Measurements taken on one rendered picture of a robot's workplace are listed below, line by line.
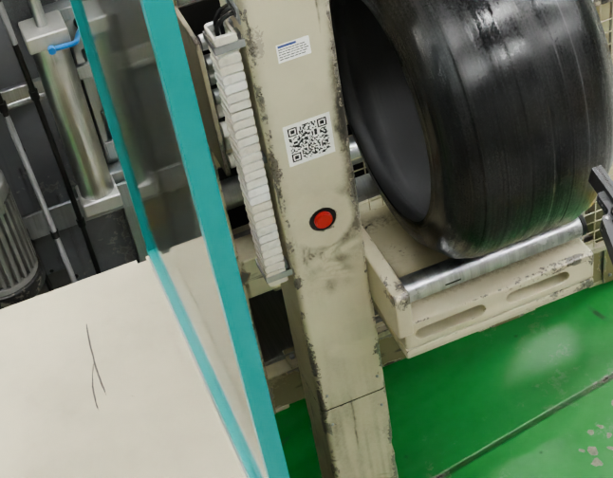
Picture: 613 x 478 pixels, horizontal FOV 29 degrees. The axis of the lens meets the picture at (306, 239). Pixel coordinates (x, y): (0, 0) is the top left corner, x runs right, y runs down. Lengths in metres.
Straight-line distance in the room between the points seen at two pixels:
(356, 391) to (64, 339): 0.81
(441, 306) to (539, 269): 0.18
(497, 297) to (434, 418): 0.97
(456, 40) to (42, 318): 0.67
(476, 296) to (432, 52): 0.50
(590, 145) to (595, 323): 1.42
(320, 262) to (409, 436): 1.06
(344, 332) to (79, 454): 0.80
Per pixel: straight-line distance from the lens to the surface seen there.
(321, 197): 1.86
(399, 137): 2.19
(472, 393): 3.00
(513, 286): 2.03
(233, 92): 1.71
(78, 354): 1.48
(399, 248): 2.20
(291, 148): 1.78
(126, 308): 1.51
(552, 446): 2.90
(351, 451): 2.30
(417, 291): 1.96
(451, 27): 1.68
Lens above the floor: 2.28
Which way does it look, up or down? 41 degrees down
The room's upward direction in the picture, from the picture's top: 11 degrees counter-clockwise
